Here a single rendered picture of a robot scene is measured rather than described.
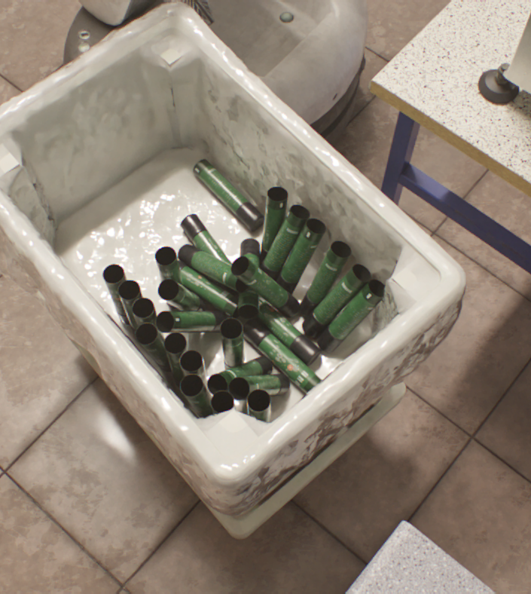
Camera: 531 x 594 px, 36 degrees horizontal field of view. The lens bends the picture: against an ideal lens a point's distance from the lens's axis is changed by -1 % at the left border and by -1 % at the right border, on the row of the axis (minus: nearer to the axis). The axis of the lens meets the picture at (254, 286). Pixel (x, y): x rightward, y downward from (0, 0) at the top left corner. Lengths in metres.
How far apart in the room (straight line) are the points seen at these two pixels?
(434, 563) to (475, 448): 0.85
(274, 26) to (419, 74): 0.70
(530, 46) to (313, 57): 0.70
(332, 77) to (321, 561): 0.95
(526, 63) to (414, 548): 0.59
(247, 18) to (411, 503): 1.05
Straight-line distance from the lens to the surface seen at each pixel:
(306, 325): 1.23
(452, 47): 1.18
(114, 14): 1.89
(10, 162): 1.19
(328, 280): 1.18
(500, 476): 1.71
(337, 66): 1.70
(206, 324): 1.19
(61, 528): 1.68
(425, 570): 0.88
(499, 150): 1.09
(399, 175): 1.44
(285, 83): 1.63
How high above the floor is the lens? 1.61
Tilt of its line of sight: 65 degrees down
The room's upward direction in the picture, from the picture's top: 1 degrees counter-clockwise
